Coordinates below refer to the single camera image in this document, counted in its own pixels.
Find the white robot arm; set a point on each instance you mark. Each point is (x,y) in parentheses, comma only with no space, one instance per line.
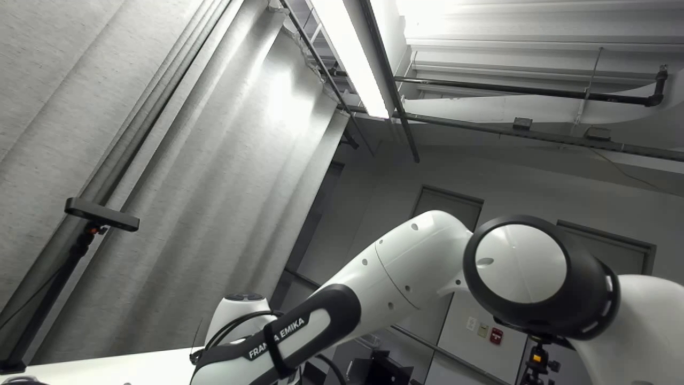
(627,328)

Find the grey ceiling pipe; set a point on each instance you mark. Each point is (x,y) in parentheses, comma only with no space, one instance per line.
(652,99)

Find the black camera on stand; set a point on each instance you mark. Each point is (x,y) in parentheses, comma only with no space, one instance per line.
(98,222)

